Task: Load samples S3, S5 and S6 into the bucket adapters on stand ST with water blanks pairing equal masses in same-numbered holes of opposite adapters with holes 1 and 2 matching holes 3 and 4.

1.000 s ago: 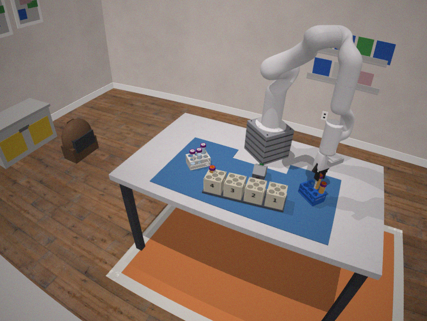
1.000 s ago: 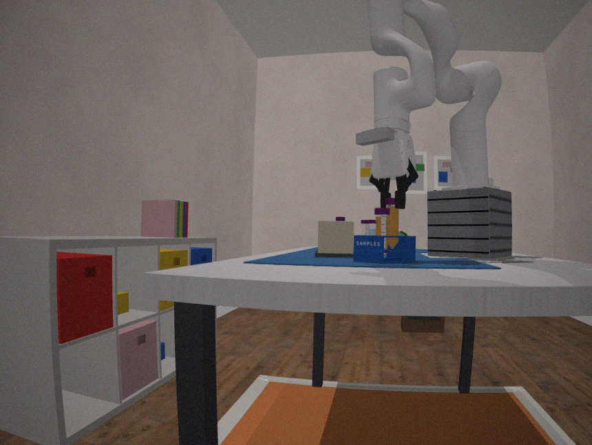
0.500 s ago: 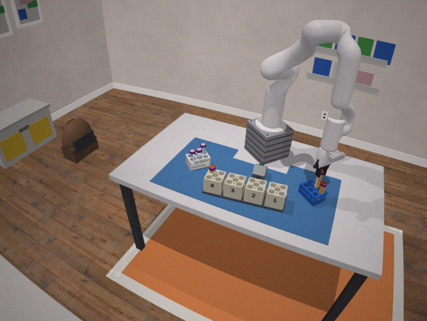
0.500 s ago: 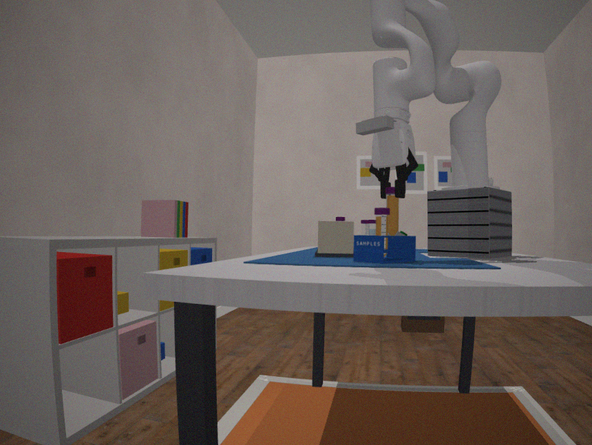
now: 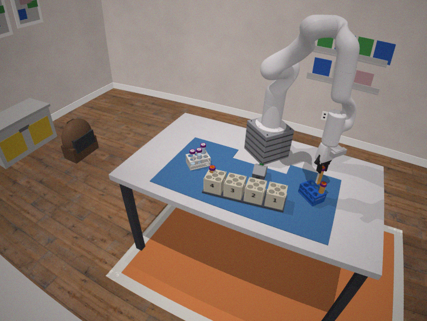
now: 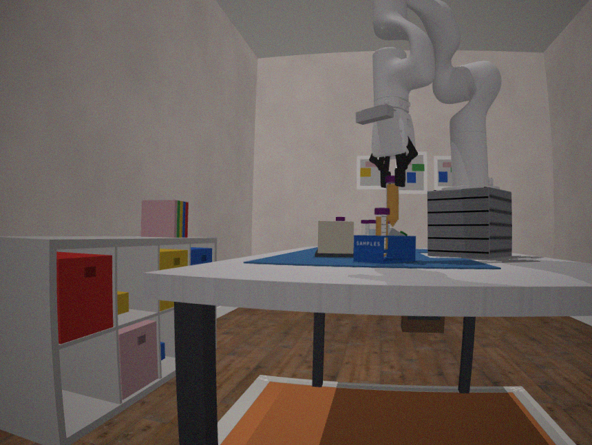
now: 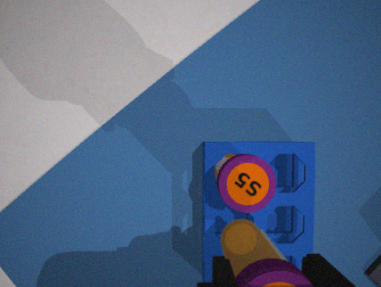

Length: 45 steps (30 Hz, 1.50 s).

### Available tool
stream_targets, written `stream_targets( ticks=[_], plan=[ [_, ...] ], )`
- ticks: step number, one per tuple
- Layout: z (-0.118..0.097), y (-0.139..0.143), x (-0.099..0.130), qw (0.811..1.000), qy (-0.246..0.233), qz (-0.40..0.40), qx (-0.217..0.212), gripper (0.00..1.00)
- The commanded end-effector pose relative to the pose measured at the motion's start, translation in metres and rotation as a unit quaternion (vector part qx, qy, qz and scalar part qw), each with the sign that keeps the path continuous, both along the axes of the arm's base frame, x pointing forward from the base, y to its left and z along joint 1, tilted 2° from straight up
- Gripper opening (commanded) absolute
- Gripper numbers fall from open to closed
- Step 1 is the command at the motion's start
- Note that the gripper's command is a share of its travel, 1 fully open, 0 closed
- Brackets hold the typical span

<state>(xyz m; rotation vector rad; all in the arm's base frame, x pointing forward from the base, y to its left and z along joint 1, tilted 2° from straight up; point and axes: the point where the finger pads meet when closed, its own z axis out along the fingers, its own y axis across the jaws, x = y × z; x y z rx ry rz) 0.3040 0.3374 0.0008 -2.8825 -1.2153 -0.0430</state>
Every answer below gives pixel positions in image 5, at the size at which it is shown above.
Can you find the blue tube rack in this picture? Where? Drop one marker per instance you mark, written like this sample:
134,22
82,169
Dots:
309,192

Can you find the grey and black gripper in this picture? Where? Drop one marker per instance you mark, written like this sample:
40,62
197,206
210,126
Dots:
322,156

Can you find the beige bucket adapter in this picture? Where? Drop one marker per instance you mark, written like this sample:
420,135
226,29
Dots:
275,196
254,190
234,186
214,182

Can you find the blue flat mat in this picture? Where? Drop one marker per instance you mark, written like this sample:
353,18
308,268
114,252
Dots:
299,217

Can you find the white tube rack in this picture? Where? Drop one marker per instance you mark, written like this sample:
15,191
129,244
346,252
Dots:
205,161

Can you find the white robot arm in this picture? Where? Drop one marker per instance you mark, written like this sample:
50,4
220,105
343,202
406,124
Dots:
287,60

